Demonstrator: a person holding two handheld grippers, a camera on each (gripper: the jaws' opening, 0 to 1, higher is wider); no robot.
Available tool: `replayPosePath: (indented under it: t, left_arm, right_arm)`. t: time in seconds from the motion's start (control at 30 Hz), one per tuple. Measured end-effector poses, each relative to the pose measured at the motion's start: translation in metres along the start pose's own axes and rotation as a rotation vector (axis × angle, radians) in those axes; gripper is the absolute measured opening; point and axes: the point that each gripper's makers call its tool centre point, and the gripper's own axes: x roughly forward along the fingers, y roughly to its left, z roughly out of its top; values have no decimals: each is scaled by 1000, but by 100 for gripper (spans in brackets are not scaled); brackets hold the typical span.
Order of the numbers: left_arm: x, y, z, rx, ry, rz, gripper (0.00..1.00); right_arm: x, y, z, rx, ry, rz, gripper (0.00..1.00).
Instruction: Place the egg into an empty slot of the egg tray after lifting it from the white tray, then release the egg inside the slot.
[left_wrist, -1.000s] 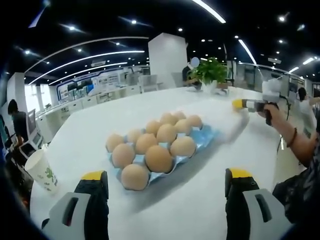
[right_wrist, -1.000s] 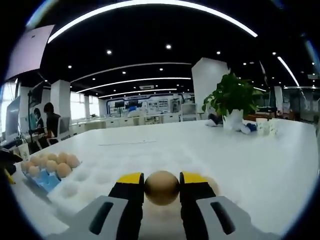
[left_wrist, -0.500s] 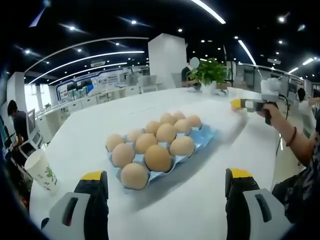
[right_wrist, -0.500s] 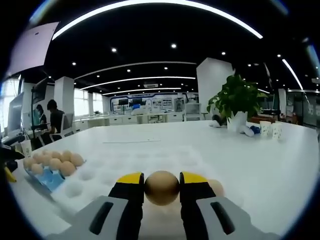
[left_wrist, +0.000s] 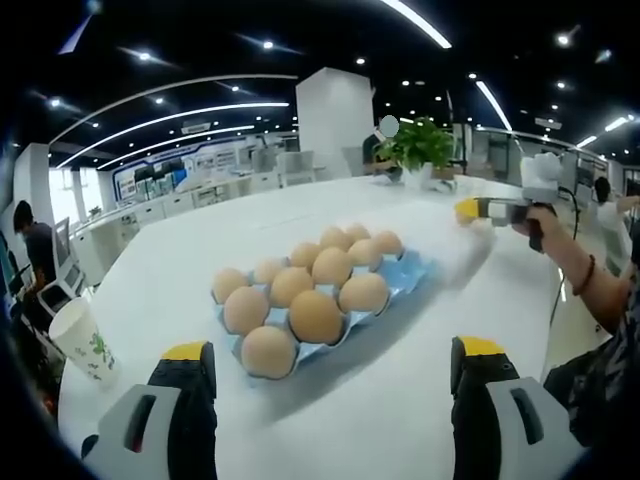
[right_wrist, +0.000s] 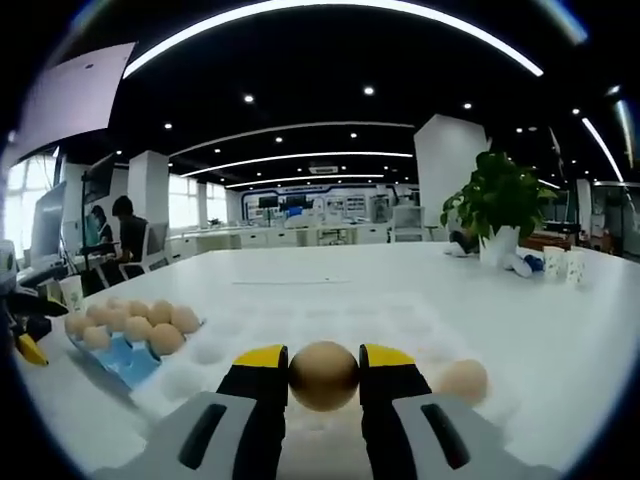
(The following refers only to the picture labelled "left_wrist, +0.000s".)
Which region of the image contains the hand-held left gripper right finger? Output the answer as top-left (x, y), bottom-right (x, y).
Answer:
top-left (449, 335), bottom-right (581, 480)

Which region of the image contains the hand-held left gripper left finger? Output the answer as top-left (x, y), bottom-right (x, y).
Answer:
top-left (94, 341), bottom-right (217, 480)

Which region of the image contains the blue egg tray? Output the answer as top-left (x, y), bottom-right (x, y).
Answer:
top-left (212, 249), bottom-right (436, 389)

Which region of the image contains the group of brown eggs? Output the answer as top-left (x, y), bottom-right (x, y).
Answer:
top-left (212, 223), bottom-right (405, 379)

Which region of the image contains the person's right hand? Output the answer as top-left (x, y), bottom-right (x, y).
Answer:
top-left (512, 209), bottom-right (591, 294)

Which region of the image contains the glass railing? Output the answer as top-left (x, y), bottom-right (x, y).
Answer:
top-left (474, 127), bottom-right (601, 191)

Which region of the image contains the green potted plant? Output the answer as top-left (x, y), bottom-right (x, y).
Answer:
top-left (377, 115), bottom-right (459, 189)

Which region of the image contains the white table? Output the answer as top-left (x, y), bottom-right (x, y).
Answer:
top-left (57, 174), bottom-right (601, 480)

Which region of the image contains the person's patterned dark clothing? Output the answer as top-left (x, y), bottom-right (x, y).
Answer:
top-left (542, 259), bottom-right (640, 451)

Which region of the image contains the white paper cup green print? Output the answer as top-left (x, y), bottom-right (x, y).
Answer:
top-left (48, 297), bottom-right (123, 389)

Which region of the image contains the white office chair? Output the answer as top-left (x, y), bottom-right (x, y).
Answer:
top-left (39, 217), bottom-right (86, 306)
top-left (277, 149), bottom-right (316, 189)

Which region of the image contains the white background counter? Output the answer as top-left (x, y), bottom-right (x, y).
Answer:
top-left (69, 174), bottom-right (281, 236)

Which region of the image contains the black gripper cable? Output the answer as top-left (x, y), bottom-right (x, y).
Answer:
top-left (557, 185), bottom-right (581, 241)

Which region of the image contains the brown beaded bracelet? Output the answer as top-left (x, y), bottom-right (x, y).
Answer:
top-left (572, 253), bottom-right (597, 297)

